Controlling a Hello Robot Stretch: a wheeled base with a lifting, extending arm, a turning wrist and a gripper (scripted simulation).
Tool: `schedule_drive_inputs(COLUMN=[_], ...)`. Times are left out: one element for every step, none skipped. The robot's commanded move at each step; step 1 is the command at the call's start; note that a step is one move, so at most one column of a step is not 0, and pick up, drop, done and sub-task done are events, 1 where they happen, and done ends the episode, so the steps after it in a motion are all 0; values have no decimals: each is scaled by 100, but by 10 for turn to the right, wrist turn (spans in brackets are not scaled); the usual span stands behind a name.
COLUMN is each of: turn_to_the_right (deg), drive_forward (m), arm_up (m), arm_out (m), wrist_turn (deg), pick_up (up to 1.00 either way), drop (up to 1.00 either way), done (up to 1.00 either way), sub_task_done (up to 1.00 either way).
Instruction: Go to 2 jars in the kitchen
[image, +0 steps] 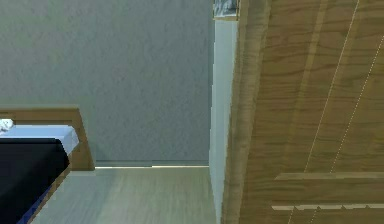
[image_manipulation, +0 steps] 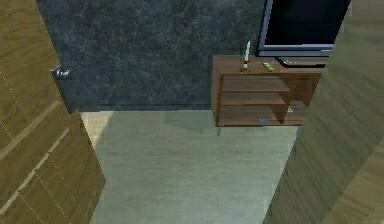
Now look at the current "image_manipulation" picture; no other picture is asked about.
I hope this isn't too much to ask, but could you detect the brown wooden room door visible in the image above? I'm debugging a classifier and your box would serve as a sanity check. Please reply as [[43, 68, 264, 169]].
[[0, 0, 107, 224]]

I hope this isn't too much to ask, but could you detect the black television set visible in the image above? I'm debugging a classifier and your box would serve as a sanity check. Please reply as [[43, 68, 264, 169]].
[[255, 0, 353, 69]]

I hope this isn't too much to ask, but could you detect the white candle on brass holder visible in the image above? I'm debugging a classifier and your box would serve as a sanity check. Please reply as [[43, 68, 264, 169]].
[[239, 40, 252, 73]]

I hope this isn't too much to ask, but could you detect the brown wooden shelf unit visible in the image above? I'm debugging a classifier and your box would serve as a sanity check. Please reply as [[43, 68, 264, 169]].
[[210, 54, 326, 128]]

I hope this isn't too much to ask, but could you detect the yellow remote control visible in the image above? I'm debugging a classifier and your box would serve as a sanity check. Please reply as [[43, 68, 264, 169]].
[[260, 61, 276, 73]]

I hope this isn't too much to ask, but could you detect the silver door handle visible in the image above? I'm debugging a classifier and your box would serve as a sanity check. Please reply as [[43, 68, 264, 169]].
[[49, 64, 72, 81]]

